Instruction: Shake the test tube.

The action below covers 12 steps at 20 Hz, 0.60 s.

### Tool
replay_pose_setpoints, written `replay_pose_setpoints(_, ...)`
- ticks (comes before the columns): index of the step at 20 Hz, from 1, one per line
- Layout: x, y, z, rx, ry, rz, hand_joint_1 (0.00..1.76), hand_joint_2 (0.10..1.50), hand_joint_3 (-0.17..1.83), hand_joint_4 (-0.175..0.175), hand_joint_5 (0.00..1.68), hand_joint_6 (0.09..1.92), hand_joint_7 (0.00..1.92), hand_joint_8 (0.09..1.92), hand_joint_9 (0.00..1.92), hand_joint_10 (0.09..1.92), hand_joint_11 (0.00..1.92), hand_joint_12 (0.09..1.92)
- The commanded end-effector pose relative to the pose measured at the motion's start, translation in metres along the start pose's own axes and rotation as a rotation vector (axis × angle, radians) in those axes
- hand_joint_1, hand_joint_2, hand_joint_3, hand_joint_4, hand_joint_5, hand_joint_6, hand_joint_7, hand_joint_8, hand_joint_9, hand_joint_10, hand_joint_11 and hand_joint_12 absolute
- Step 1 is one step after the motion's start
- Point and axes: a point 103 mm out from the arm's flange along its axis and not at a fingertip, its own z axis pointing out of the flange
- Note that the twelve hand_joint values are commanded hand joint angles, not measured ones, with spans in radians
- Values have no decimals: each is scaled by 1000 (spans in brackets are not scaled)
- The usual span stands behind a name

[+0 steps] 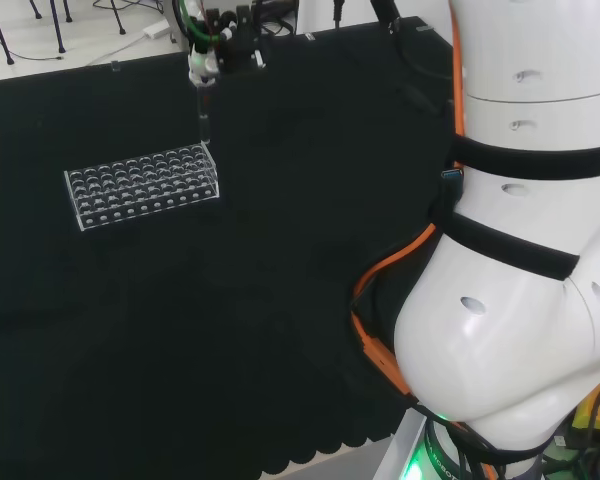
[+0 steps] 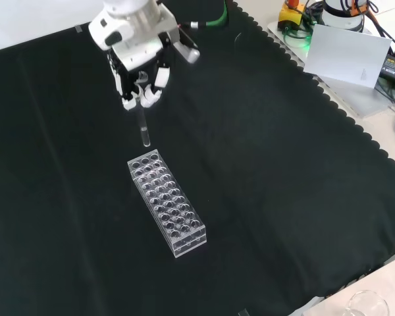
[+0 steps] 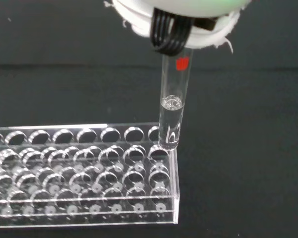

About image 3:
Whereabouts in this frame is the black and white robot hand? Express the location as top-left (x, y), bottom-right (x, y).
top-left (103, 0), bottom-right (252, 57)

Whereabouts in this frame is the clear plastic test tube rack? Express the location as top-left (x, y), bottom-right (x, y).
top-left (0, 121), bottom-right (181, 228)

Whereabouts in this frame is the black bench cloth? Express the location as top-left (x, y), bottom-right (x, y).
top-left (0, 0), bottom-right (298, 238)

